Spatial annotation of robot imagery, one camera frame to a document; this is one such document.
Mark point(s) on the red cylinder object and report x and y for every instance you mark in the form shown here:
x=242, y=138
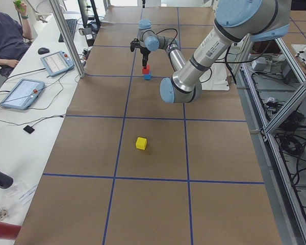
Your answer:
x=9, y=231

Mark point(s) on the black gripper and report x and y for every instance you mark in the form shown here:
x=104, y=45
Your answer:
x=144, y=52

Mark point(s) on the black computer mouse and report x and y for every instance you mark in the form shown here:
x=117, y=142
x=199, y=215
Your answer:
x=43, y=50

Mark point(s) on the grey power supply box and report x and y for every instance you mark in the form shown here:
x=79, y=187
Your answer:
x=259, y=64

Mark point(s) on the red cube block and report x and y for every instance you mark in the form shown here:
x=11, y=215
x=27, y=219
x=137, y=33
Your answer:
x=146, y=70

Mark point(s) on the near teach pendant tablet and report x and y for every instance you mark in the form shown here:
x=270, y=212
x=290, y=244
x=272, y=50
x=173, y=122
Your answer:
x=23, y=94

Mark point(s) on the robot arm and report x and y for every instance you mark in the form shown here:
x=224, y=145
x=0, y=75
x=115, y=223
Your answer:
x=261, y=20

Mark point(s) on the dark cylinder bottle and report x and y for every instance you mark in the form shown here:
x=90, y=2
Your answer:
x=5, y=181

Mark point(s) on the teach pendant tablet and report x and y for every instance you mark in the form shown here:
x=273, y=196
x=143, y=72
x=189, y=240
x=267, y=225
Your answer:
x=23, y=94
x=57, y=63

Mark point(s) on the small black square pad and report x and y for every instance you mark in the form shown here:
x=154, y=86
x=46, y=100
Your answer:
x=29, y=129

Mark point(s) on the seated person in navy shirt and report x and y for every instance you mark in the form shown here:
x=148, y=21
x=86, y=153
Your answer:
x=12, y=35

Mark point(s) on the yellow cube block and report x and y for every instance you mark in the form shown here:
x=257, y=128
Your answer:
x=141, y=143

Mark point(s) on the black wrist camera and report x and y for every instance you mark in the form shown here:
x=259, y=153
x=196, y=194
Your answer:
x=135, y=43

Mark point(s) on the blue cube block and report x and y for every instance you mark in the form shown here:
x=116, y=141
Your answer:
x=147, y=76

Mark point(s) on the aluminium frame post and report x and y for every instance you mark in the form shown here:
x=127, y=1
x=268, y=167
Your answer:
x=62, y=25

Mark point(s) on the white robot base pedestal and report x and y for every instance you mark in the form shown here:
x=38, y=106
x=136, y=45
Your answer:
x=215, y=78

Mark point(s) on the far teach pendant tablet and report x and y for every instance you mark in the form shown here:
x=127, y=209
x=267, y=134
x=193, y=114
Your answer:
x=57, y=63

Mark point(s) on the green toy in hand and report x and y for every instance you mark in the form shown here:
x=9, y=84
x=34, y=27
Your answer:
x=18, y=4

